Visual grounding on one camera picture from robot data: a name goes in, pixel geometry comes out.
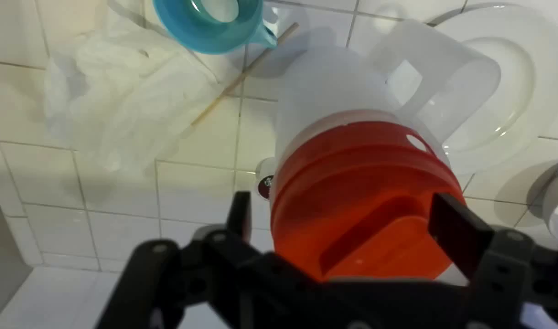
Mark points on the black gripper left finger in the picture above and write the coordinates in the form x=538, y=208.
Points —
x=186, y=280

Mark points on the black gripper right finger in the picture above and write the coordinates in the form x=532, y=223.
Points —
x=508, y=274

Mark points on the white ceramic bowl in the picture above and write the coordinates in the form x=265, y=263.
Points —
x=554, y=194

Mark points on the translucent pitcher with red lid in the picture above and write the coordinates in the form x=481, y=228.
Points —
x=351, y=194

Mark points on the crumpled clear plastic bag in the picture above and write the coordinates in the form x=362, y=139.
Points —
x=119, y=102

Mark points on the white round plate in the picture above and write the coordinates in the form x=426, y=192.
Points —
x=527, y=79

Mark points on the blue plastic measuring cup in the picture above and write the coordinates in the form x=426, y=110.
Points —
x=197, y=29

